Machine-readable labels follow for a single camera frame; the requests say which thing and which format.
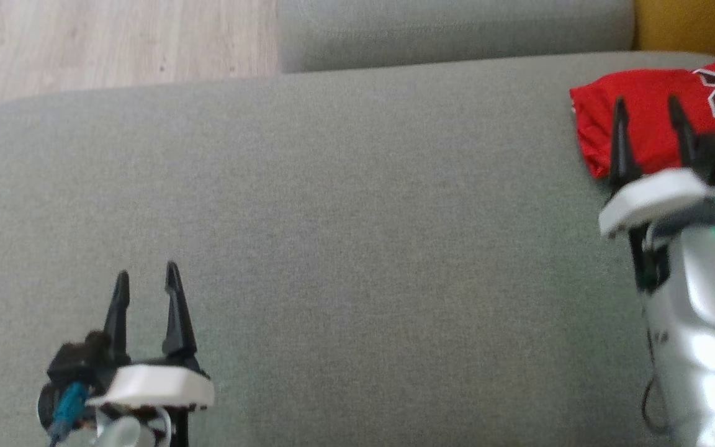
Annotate large grey sofa seat cushion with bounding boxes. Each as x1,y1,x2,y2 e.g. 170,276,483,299
0,51,715,447

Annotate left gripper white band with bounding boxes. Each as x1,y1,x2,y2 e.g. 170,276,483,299
86,260,216,447

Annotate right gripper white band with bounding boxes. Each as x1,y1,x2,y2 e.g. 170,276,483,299
598,94,715,294

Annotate small grey sofa cushion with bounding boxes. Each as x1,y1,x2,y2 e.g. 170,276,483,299
276,0,637,75

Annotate red jersey white sleeves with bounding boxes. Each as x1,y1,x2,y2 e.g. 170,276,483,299
569,57,715,181

